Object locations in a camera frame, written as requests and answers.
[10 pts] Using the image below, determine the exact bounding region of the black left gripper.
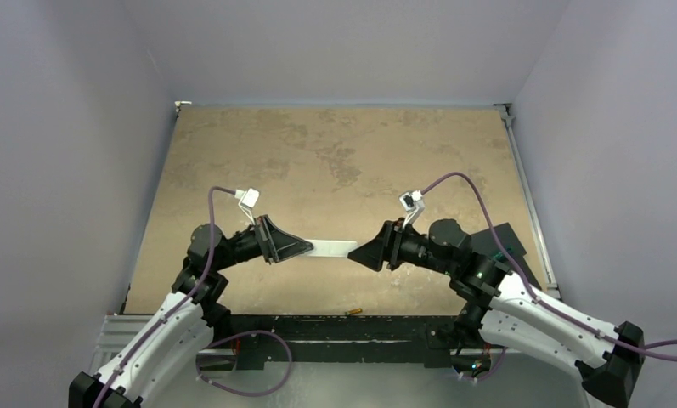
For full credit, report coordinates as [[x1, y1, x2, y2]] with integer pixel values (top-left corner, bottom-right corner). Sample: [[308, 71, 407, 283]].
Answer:
[[212, 213, 312, 271]]

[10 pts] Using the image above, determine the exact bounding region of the white air conditioner remote control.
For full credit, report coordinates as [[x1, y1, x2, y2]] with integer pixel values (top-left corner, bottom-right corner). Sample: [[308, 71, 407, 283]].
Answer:
[[304, 240, 358, 258]]

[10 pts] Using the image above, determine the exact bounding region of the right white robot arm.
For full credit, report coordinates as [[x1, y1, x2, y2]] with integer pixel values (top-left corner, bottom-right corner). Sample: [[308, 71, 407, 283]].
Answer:
[[347, 218, 644, 407]]

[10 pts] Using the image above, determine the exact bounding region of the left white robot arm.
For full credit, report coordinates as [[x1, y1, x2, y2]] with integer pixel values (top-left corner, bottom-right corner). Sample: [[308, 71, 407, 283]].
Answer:
[[68, 216, 313, 407]]

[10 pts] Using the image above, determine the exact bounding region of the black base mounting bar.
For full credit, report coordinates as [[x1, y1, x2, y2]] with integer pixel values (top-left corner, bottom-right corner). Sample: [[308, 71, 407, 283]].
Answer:
[[219, 314, 465, 368]]

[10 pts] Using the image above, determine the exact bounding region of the black foam pad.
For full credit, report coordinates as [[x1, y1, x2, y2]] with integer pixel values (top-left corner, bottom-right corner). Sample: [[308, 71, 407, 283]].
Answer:
[[471, 223, 542, 289]]

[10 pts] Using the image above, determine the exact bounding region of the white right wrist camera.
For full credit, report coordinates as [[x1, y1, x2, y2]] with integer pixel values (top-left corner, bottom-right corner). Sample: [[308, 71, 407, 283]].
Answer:
[[398, 190, 426, 229]]

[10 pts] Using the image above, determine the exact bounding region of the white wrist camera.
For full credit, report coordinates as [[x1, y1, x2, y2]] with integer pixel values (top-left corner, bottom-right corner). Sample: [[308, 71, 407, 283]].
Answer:
[[234, 188, 260, 224], [398, 190, 426, 229]]

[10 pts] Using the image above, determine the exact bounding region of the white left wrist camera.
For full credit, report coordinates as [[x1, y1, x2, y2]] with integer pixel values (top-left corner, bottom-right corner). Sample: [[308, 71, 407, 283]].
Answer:
[[234, 188, 260, 224]]

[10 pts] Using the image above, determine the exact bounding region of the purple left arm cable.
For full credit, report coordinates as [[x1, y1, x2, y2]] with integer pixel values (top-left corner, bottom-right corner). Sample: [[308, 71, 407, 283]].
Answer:
[[90, 186, 244, 408]]

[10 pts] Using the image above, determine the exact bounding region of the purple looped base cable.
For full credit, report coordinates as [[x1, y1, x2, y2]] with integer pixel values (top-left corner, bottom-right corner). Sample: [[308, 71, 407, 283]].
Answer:
[[195, 331, 292, 399]]

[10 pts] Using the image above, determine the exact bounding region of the aluminium frame rail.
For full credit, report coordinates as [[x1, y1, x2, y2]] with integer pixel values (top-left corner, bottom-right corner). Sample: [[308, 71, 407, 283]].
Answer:
[[493, 104, 561, 300]]

